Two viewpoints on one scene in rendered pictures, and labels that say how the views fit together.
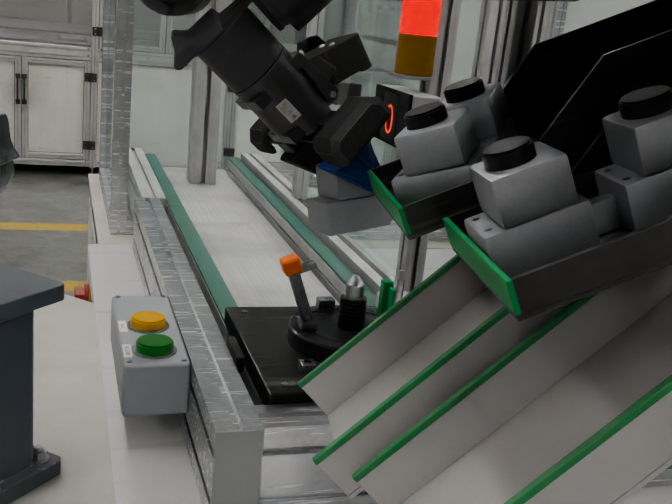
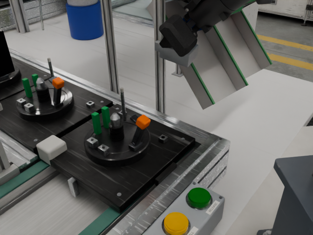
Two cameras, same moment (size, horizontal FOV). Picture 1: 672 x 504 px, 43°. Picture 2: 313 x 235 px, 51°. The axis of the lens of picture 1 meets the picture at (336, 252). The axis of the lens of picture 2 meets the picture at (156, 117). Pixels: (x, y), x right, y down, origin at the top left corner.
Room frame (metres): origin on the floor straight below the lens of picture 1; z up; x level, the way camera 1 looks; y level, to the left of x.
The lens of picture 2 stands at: (1.11, 0.48, 1.41)
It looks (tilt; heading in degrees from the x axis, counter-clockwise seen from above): 35 degrees down; 239
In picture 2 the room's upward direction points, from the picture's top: 1 degrees counter-clockwise
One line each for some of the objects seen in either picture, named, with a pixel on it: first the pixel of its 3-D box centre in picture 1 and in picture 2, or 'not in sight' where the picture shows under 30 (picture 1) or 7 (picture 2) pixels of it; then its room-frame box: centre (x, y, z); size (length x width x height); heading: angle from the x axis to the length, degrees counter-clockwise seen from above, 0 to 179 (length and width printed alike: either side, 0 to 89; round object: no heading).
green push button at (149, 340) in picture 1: (154, 348); (199, 198); (0.84, 0.18, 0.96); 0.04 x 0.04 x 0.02
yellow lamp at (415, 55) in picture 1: (415, 55); not in sight; (1.11, -0.07, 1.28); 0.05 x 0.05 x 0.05
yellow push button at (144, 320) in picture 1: (148, 324); (176, 224); (0.91, 0.21, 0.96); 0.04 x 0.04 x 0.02
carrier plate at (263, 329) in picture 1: (347, 350); (118, 148); (0.90, -0.03, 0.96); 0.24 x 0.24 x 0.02; 19
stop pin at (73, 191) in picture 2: not in sight; (73, 187); (1.01, 0.02, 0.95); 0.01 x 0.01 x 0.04; 19
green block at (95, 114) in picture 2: (384, 301); (96, 123); (0.92, -0.06, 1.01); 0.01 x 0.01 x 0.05; 19
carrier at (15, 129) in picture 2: not in sight; (42, 91); (0.98, -0.27, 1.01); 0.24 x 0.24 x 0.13; 19
